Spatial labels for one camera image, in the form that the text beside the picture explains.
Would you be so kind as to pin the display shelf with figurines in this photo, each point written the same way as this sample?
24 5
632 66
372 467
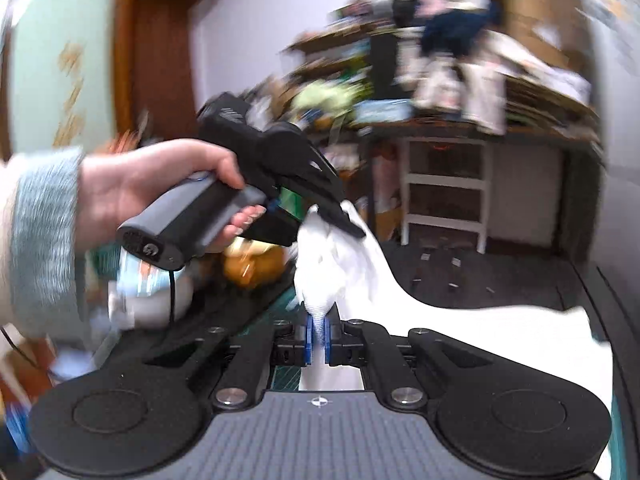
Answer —
330 40

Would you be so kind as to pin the black-framed wooden desk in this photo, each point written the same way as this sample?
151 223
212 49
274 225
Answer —
500 132

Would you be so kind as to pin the white plastic drawer unit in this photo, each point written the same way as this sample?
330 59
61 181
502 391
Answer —
407 185

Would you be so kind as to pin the blue zip pouch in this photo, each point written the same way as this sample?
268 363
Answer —
385 107

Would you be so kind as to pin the person's left forearm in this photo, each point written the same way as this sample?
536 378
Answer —
45 240

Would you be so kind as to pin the brown wooden door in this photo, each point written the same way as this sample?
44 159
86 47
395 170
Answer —
160 60

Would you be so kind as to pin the brown cardboard box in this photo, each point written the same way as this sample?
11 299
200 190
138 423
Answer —
535 20

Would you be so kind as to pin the green cutting mat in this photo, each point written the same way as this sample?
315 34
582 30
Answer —
285 377

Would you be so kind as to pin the pile of clothes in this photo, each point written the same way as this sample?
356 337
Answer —
455 30

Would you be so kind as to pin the person's left hand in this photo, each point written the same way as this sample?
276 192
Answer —
140 185

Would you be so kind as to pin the white shirt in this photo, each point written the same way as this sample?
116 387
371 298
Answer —
450 320

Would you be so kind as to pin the pale patterned door panel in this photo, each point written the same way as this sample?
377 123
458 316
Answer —
60 60

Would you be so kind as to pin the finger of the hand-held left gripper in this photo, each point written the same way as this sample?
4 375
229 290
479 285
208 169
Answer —
325 190

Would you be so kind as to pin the black flat panel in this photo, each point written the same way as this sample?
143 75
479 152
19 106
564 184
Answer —
384 65

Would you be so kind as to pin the stack of flattened cardboard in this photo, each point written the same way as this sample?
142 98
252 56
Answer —
550 100

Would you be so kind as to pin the light green bag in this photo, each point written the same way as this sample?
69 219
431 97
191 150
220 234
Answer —
320 95

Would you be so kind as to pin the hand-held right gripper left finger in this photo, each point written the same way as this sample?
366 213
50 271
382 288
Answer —
310 345

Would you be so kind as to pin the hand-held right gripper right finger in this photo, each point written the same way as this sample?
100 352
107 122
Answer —
327 347

